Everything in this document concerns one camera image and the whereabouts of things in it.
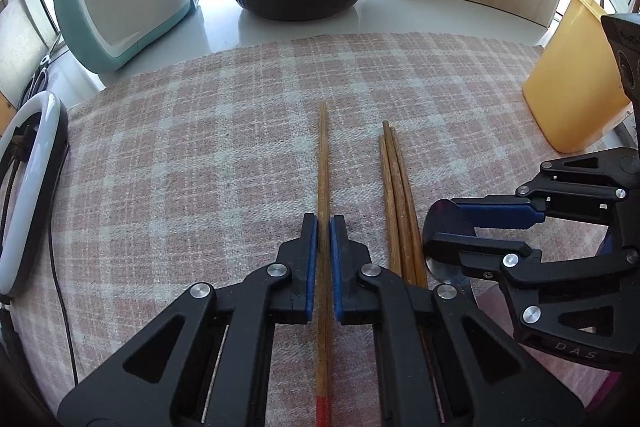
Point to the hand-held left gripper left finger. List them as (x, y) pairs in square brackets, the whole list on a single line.
[(312, 257)]

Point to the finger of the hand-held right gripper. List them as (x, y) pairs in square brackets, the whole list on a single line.
[(480, 252), (500, 213)]

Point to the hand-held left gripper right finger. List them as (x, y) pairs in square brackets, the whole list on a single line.
[(337, 267)]

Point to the metal spoon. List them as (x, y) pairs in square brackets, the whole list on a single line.
[(445, 217)]

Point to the yellow plastic container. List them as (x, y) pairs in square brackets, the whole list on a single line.
[(575, 82)]

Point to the wooden chopstick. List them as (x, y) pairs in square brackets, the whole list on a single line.
[(323, 167), (397, 217), (387, 207), (405, 197)]

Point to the pink plaid cloth mat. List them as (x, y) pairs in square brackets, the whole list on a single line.
[(200, 157)]

